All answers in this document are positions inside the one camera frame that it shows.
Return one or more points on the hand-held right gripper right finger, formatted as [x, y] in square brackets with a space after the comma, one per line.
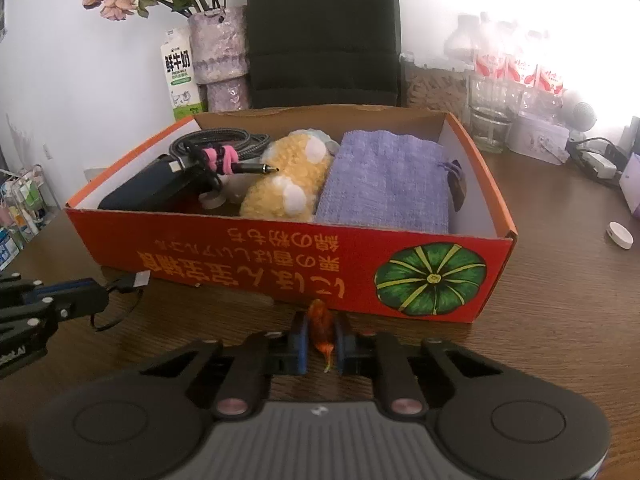
[342, 345]

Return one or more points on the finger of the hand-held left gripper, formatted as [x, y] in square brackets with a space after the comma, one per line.
[65, 290]
[75, 309]

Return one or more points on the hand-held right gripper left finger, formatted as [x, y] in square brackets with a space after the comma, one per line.
[299, 345]

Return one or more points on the orange chili pepper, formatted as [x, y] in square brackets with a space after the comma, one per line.
[320, 325]

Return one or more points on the orange cardboard box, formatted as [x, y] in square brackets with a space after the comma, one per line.
[200, 260]

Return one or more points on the navy blue pouch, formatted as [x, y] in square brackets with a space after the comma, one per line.
[145, 185]

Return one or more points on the wooden desktop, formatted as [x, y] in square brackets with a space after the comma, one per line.
[550, 285]

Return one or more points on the yellow plush toy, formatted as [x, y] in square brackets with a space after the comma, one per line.
[280, 180]

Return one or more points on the purple knit pouch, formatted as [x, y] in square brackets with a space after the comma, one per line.
[385, 180]

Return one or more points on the green and white milk carton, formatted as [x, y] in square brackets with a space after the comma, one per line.
[181, 80]

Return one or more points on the brown woven storage basket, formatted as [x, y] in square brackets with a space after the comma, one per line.
[435, 85]

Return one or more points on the white patterned box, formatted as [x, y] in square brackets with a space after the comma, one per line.
[535, 140]

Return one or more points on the purple textured vase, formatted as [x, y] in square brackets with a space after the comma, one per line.
[220, 55]

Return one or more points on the white bottle cap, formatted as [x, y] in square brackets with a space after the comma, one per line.
[620, 235]

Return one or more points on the black paper bag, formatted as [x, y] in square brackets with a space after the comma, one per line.
[322, 35]

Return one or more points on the white power adapter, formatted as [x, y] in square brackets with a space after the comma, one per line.
[597, 162]

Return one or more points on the shrink-wrapped water bottle pack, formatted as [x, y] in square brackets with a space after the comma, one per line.
[500, 67]

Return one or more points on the grey round device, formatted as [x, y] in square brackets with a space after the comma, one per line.
[582, 116]

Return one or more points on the purple and white pack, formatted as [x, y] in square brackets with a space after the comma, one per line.
[632, 180]

